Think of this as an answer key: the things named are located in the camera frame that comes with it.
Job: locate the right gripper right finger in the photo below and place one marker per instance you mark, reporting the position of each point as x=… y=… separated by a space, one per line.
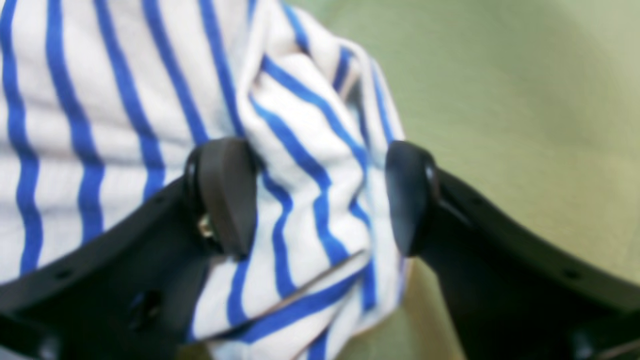
x=511 y=294

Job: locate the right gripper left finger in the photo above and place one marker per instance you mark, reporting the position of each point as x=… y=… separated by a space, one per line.
x=130 y=294

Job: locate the blue white striped t-shirt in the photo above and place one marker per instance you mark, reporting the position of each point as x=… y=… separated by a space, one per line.
x=101 y=102

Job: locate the green table cloth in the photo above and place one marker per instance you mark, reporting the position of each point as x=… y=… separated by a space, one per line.
x=519 y=100

